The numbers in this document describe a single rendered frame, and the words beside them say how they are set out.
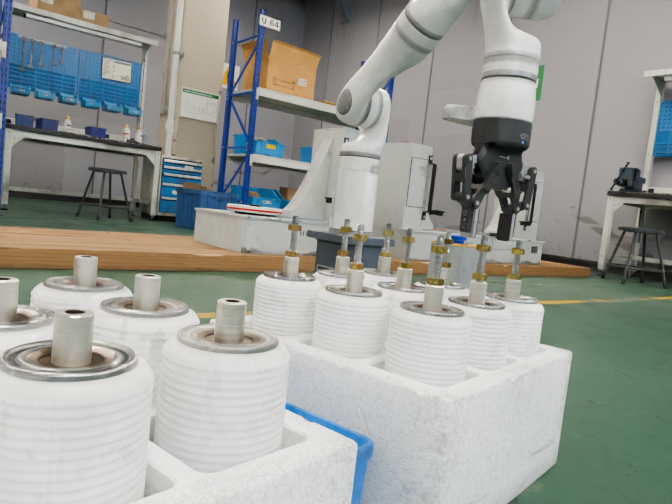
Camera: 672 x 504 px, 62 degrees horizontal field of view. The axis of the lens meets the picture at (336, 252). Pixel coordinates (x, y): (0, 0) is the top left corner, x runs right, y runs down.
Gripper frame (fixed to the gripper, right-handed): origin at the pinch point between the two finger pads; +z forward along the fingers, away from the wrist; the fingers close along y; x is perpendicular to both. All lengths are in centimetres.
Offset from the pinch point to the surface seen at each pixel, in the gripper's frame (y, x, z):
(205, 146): 178, 630, -52
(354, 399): -20.1, -2.2, 20.7
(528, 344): 10.2, -1.3, 15.7
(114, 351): -50, -16, 10
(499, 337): -0.5, -4.9, 13.4
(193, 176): 138, 545, -12
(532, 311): 10.1, -1.3, 10.9
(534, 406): 7.3, -6.0, 22.8
